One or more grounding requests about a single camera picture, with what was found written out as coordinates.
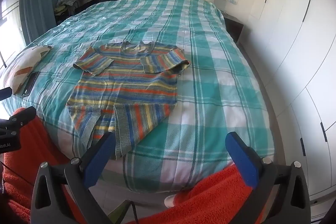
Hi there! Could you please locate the white wardrobe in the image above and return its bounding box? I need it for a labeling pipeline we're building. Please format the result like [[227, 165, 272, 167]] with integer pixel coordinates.
[[247, 0, 336, 203]]

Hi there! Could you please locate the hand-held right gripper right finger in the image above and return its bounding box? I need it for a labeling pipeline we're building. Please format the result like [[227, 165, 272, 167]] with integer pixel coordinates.
[[226, 132, 312, 224]]

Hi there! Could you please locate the striped knit sweater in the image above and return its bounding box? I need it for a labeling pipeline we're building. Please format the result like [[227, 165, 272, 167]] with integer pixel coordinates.
[[66, 40, 191, 160]]

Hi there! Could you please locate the black cable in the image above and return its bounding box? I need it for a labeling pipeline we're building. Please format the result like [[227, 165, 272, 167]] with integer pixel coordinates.
[[130, 200, 140, 222]]

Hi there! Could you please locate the white pillow with orange print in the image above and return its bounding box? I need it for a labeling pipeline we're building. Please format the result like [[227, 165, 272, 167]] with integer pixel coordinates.
[[0, 45, 52, 95]]

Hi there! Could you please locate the dark wooden nightstand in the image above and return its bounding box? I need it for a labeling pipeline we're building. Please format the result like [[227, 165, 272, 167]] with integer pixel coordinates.
[[223, 15, 244, 45]]

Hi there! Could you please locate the bed with teal plaid cover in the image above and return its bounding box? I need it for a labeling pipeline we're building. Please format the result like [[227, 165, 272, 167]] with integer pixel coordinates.
[[0, 0, 276, 193]]

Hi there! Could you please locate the black phone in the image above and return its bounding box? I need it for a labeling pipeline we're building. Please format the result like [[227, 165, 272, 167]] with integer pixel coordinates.
[[21, 71, 40, 97]]

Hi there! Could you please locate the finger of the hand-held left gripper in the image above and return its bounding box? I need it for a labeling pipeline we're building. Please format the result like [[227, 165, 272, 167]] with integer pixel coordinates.
[[0, 87, 13, 102], [8, 106, 37, 132]]

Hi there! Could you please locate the white rounded object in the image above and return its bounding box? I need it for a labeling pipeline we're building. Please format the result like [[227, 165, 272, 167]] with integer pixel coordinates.
[[164, 194, 181, 208]]

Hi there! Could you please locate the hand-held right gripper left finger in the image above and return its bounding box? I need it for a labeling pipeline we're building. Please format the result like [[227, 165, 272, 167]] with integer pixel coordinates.
[[31, 132, 116, 224]]

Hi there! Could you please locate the window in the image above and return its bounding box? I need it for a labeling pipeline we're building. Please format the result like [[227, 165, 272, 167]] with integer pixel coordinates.
[[0, 0, 25, 69]]

